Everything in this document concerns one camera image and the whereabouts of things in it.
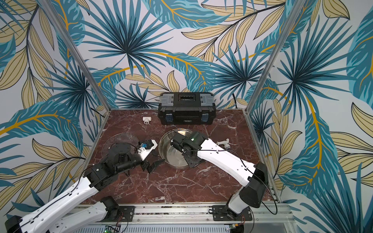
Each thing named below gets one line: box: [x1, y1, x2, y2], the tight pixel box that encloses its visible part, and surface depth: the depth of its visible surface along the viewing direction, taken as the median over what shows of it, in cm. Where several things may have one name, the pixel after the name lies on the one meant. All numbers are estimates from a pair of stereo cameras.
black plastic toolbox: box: [157, 92, 217, 126], surface depth 102 cm
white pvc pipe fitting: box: [142, 116, 153, 125], surface depth 112 cm
